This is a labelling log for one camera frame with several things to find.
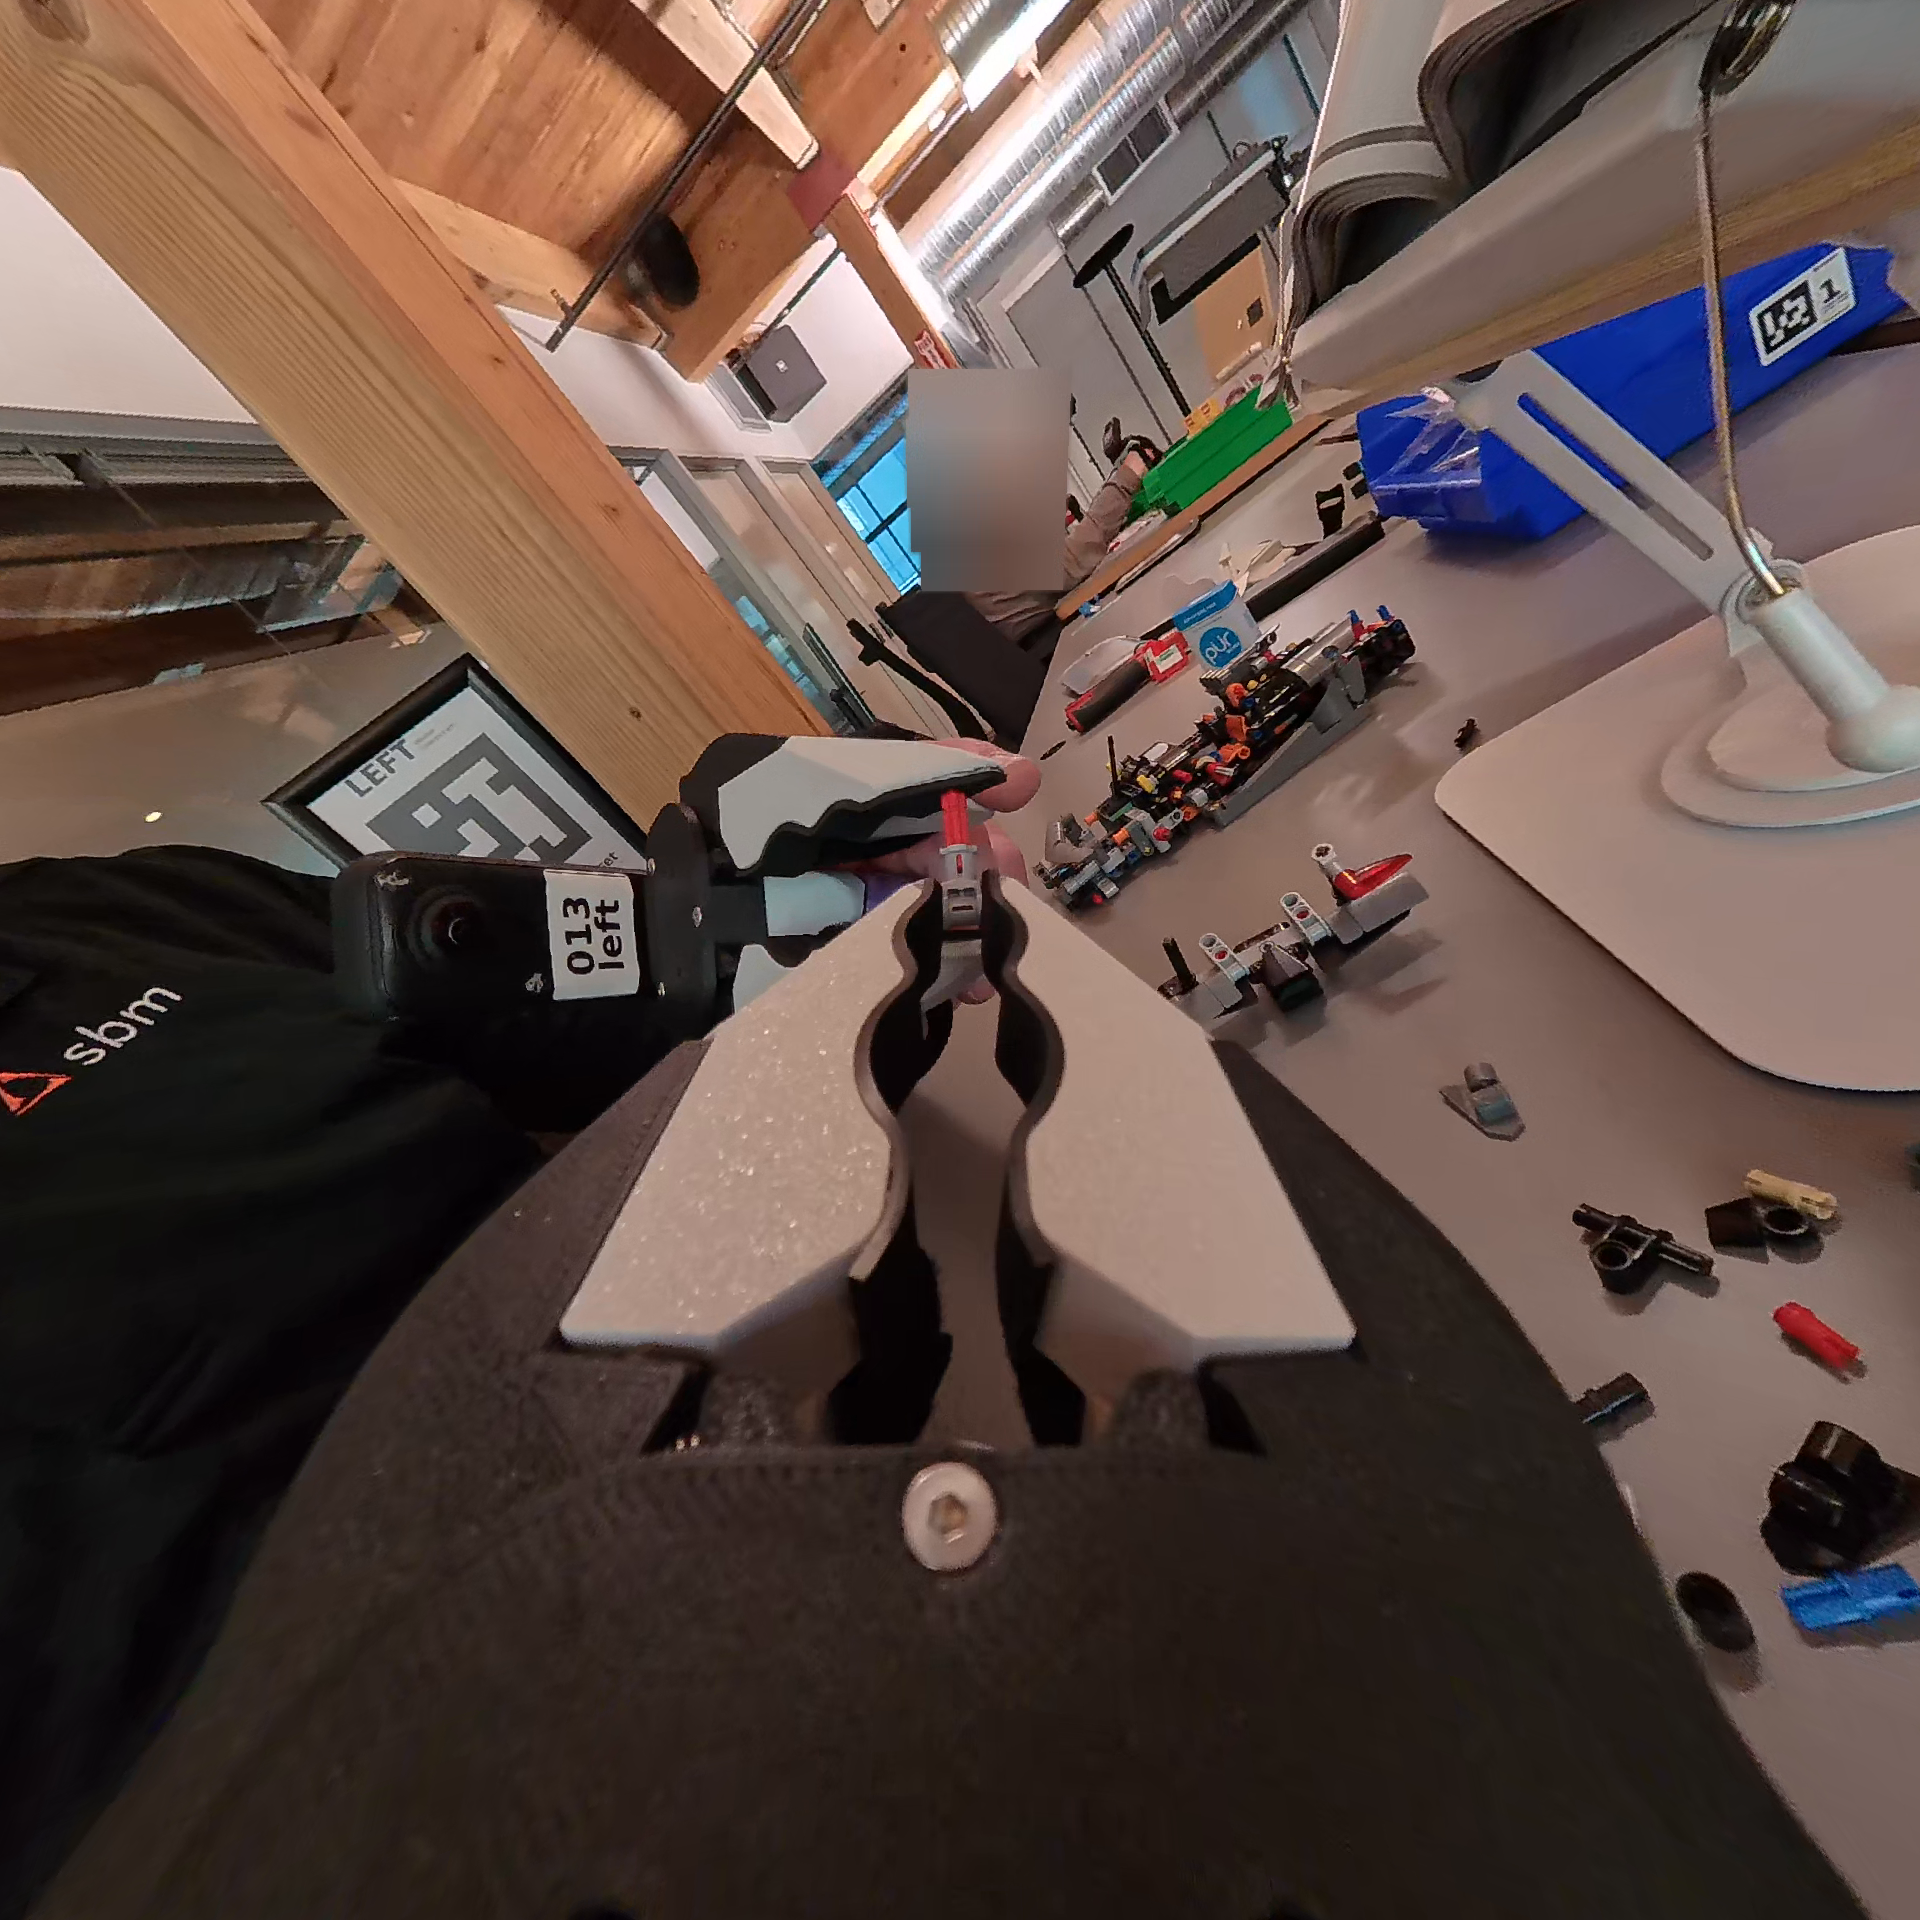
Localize black curved lego piece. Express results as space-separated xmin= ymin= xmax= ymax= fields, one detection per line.
xmin=1758 ymin=1421 xmax=1920 ymax=1575

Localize blue plastic bin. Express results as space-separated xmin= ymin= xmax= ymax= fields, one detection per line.
xmin=1358 ymin=240 xmax=1920 ymax=542

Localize short blue lego pin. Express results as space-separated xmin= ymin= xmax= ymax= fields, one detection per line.
xmin=1781 ymin=1563 xmax=1920 ymax=1635

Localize black wall speaker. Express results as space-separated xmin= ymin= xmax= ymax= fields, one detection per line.
xmin=730 ymin=323 xmax=829 ymax=425

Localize black framed code sign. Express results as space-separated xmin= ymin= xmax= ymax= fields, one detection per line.
xmin=262 ymin=651 xmax=649 ymax=903

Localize black cylinder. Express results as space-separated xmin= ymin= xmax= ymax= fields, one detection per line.
xmin=1240 ymin=513 xmax=1384 ymax=620

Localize steel cord with white end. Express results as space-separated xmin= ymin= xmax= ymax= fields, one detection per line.
xmin=1692 ymin=0 xmax=1912 ymax=774

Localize white blue mint pouch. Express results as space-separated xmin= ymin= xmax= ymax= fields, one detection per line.
xmin=1169 ymin=575 xmax=1264 ymax=680

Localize black office chair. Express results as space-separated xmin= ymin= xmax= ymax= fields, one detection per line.
xmin=847 ymin=592 xmax=1050 ymax=752

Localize clear plastic bags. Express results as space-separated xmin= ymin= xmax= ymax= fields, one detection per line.
xmin=1370 ymin=392 xmax=1502 ymax=495

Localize black red handled tool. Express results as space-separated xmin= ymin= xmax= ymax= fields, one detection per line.
xmin=1063 ymin=638 xmax=1205 ymax=732

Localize black floor lamp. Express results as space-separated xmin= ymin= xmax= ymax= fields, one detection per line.
xmin=1077 ymin=223 xmax=1193 ymax=444

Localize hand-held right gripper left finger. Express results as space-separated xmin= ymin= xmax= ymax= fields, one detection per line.
xmin=557 ymin=877 xmax=938 ymax=1403

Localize silver ventilation duct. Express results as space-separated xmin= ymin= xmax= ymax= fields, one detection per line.
xmin=901 ymin=0 xmax=1353 ymax=324

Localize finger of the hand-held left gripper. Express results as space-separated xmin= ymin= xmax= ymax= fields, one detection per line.
xmin=730 ymin=839 xmax=961 ymax=1029
xmin=680 ymin=732 xmax=1009 ymax=885

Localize lego car chassis assembly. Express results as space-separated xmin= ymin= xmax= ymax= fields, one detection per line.
xmin=1040 ymin=608 xmax=1418 ymax=911

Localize grey lego subassembly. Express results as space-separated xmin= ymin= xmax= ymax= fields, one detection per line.
xmin=1160 ymin=844 xmax=1430 ymax=1027

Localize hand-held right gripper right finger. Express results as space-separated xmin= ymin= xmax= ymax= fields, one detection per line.
xmin=982 ymin=871 xmax=1359 ymax=1403

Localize white metal book stand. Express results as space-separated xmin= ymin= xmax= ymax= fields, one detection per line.
xmin=1286 ymin=88 xmax=1920 ymax=1095

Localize brown cardboard sheet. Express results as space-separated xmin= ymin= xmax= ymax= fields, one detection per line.
xmin=1053 ymin=412 xmax=1343 ymax=620

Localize green plastic bin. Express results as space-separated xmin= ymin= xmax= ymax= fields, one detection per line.
xmin=1125 ymin=392 xmax=1297 ymax=518

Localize black lego cross connector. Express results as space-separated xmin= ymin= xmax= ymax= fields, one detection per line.
xmin=1573 ymin=1200 xmax=1714 ymax=1296

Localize cardboard box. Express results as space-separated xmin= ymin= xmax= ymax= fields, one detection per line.
xmin=1190 ymin=247 xmax=1277 ymax=383

